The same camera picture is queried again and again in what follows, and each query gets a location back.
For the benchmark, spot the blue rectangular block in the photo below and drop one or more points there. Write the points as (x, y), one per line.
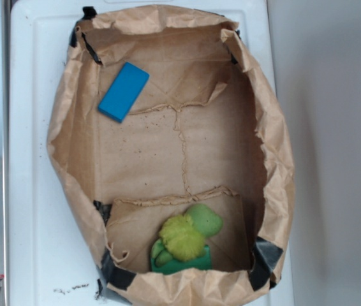
(123, 92)

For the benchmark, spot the green rectangular block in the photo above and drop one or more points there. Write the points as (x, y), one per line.
(174, 266)

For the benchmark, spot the brown paper bag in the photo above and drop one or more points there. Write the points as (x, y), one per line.
(207, 127)

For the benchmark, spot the green plush turtle toy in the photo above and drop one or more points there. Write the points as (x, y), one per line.
(183, 237)

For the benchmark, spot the white plastic tray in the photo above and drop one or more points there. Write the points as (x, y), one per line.
(49, 262)

